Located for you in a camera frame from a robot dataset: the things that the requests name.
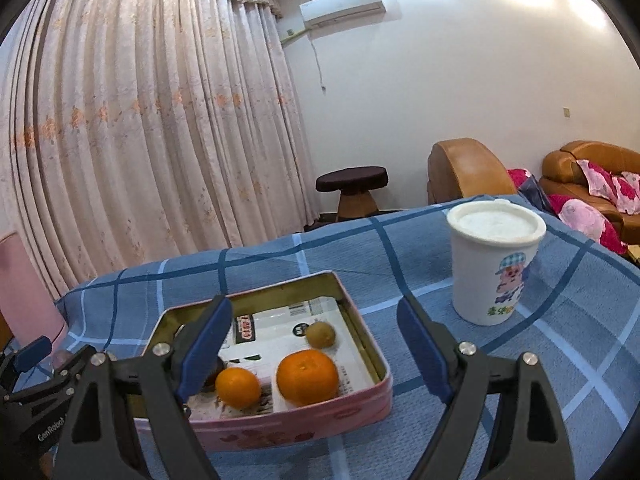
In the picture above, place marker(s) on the white air conditioner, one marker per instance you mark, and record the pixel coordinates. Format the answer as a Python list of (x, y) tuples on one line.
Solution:
[(345, 5)]

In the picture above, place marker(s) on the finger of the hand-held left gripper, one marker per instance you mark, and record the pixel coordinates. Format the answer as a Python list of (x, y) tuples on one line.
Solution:
[(55, 382), (32, 355)]

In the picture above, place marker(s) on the white conduit pipe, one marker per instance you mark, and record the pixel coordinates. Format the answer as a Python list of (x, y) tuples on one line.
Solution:
[(295, 35)]

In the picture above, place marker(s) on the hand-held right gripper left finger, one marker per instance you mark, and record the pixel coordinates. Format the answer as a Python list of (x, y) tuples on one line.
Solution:
[(202, 355)]

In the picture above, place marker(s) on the small orange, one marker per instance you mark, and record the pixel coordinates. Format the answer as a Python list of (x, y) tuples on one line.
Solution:
[(238, 386)]

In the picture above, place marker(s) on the dark blue cloth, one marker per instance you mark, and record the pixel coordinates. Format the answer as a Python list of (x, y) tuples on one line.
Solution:
[(532, 192)]

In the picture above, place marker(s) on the brown leather armchair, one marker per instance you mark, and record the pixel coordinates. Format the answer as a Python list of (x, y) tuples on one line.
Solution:
[(470, 170)]

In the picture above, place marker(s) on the white lidded cartoon cup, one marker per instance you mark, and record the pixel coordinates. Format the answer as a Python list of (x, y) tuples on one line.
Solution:
[(480, 280)]

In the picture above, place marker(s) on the pink tin box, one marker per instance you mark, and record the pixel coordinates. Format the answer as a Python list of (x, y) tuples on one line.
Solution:
[(300, 430)]

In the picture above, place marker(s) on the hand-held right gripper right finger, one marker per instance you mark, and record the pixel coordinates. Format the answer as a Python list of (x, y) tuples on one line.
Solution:
[(422, 355)]

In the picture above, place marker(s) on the round dark wicker stool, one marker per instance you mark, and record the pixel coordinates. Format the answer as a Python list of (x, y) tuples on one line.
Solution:
[(352, 178)]

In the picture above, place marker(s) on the brown leather sofa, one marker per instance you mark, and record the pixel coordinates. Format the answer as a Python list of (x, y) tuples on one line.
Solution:
[(560, 165)]

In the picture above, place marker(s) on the pink floral cushions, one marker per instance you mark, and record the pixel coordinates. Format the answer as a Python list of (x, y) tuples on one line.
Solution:
[(585, 217)]

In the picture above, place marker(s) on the pink floral cushion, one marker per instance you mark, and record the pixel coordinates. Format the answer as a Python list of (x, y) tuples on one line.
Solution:
[(605, 182)]

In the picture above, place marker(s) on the blue checked bed cover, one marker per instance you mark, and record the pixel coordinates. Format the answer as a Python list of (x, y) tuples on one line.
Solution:
[(400, 260)]

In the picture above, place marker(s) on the red pink cloth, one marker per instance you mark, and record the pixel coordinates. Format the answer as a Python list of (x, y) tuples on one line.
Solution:
[(517, 179)]

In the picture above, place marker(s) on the pink floral curtain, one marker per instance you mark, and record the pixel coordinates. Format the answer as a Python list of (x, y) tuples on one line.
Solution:
[(150, 110)]

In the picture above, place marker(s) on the large orange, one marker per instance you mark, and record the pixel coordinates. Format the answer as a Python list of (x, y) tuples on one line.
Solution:
[(306, 377)]

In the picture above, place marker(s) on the brown kiwi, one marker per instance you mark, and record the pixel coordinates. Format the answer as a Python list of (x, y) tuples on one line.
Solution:
[(321, 335)]

